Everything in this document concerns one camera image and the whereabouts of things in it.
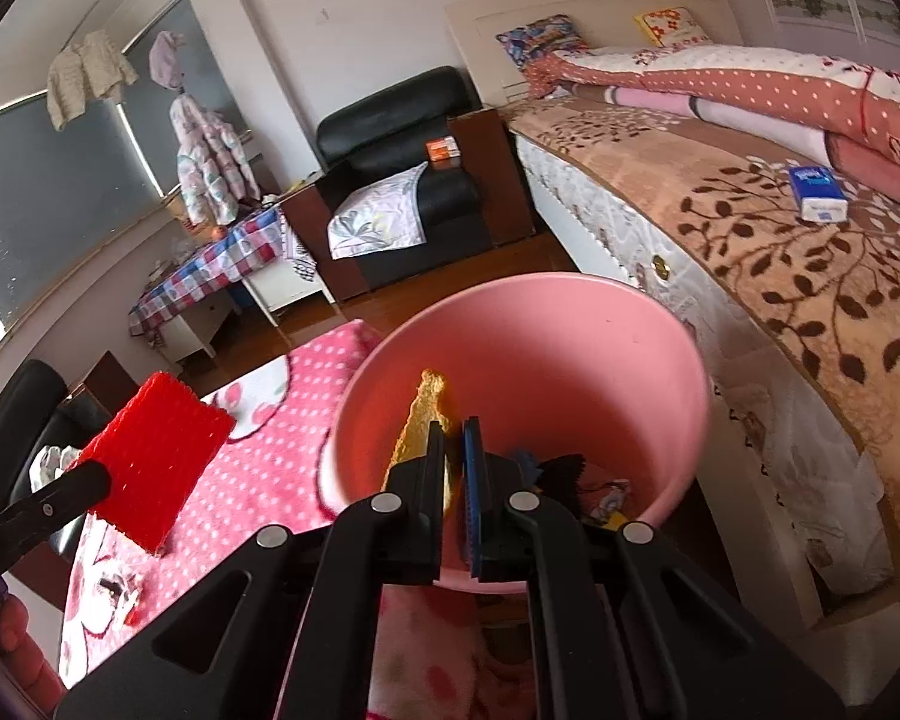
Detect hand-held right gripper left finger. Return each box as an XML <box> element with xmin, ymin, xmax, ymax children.
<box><xmin>56</xmin><ymin>420</ymin><xmax>447</xmax><ymax>720</ymax></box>

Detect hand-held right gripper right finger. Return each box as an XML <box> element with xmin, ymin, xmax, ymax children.
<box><xmin>461</xmin><ymin>418</ymin><xmax>845</xmax><ymax>720</ymax></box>

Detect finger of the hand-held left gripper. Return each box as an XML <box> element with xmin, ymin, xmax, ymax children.
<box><xmin>0</xmin><ymin>461</ymin><xmax>113</xmax><ymax>563</ymax></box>

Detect yellow sponge piece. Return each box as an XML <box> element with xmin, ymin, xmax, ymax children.
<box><xmin>381</xmin><ymin>369</ymin><xmax>466</xmax><ymax>518</ymax></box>

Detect red scrub pad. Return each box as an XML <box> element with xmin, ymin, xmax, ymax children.
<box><xmin>73</xmin><ymin>371</ymin><xmax>237</xmax><ymax>556</ymax></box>

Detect pink plastic bucket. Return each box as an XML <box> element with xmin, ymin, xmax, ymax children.
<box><xmin>319</xmin><ymin>272</ymin><xmax>713</xmax><ymax>593</ymax></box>

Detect person's left hand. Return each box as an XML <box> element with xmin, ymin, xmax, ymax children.
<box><xmin>0</xmin><ymin>591</ymin><xmax>67</xmax><ymax>713</ymax></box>

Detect white socks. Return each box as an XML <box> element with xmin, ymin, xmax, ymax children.
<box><xmin>30</xmin><ymin>444</ymin><xmax>83</xmax><ymax>488</ymax></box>

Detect black leather chair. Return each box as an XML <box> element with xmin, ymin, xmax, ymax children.
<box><xmin>0</xmin><ymin>358</ymin><xmax>113</xmax><ymax>560</ymax></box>

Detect dark cloth scrap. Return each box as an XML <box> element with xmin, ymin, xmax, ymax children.
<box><xmin>536</xmin><ymin>454</ymin><xmax>590</xmax><ymax>518</ymax></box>

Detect brown wooden stool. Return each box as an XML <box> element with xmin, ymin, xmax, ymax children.
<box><xmin>67</xmin><ymin>351</ymin><xmax>147</xmax><ymax>421</ymax></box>

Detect crumpled white wrapper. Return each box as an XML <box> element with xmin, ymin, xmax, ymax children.
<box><xmin>581</xmin><ymin>480</ymin><xmax>635</xmax><ymax>526</ymax></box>

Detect pink polka-dot mat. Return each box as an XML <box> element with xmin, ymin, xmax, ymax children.
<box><xmin>58</xmin><ymin>319</ymin><xmax>541</xmax><ymax>720</ymax></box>

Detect white table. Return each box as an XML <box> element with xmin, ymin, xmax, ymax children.
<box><xmin>161</xmin><ymin>244</ymin><xmax>338</xmax><ymax>365</ymax></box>

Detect plaid covered small table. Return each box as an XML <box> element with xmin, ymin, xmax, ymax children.
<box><xmin>127</xmin><ymin>206</ymin><xmax>286</xmax><ymax>342</ymax></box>

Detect black and white patterned cloth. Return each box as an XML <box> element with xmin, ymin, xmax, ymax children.
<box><xmin>281</xmin><ymin>229</ymin><xmax>323</xmax><ymax>286</ymax></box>

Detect grey floral cloth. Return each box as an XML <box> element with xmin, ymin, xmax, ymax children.
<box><xmin>327</xmin><ymin>163</ymin><xmax>430</xmax><ymax>260</ymax></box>

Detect large grey window blind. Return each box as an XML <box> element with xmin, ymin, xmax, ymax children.
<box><xmin>0</xmin><ymin>90</ymin><xmax>173</xmax><ymax>320</ymax></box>

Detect white bed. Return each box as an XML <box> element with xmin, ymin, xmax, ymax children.
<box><xmin>499</xmin><ymin>101</ymin><xmax>900</xmax><ymax>631</ymax></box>

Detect brown wooden nightstand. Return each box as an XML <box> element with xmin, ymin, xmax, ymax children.
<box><xmin>448</xmin><ymin>109</ymin><xmax>539</xmax><ymax>245</ymax></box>

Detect brown wooden cabinet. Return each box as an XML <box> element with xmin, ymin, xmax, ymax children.
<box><xmin>281</xmin><ymin>180</ymin><xmax>376</xmax><ymax>305</ymax></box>

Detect pastel puffer jacket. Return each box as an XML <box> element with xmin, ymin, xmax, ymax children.
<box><xmin>169</xmin><ymin>94</ymin><xmax>260</xmax><ymax>226</ymax></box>

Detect brown leaf-pattern blanket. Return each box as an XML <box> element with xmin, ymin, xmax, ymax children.
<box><xmin>499</xmin><ymin>101</ymin><xmax>900</xmax><ymax>578</ymax></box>

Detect black leather armchair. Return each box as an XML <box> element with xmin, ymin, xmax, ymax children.
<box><xmin>316</xmin><ymin>66</ymin><xmax>492</xmax><ymax>293</ymax></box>

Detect beige jacket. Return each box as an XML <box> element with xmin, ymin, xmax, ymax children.
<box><xmin>47</xmin><ymin>30</ymin><xmax>140</xmax><ymax>132</ymax></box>

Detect lilac hat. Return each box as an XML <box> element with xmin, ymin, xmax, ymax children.
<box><xmin>148</xmin><ymin>31</ymin><xmax>187</xmax><ymax>95</ymax></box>

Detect narrow grey window blind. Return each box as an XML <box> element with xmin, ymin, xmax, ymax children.
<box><xmin>120</xmin><ymin>0</ymin><xmax>237</xmax><ymax>136</ymax></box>

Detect blue tissue pack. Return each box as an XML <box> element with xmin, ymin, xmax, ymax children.
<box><xmin>786</xmin><ymin>163</ymin><xmax>850</xmax><ymax>224</ymax></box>

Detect blue patterned pillow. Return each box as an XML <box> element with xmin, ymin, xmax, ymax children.
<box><xmin>495</xmin><ymin>13</ymin><xmax>593</xmax><ymax>65</ymax></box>

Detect pink polka-dot quilt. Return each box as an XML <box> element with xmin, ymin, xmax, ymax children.
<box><xmin>521</xmin><ymin>45</ymin><xmax>900</xmax><ymax>192</ymax></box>

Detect white headboard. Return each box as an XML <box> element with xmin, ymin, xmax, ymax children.
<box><xmin>444</xmin><ymin>0</ymin><xmax>743</xmax><ymax>107</ymax></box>

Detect yellow floral pillow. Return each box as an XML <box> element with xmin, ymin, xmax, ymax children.
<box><xmin>634</xmin><ymin>7</ymin><xmax>713</xmax><ymax>47</ymax></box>

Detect white wardrobe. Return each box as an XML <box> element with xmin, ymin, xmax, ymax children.
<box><xmin>761</xmin><ymin>0</ymin><xmax>900</xmax><ymax>53</ymax></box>

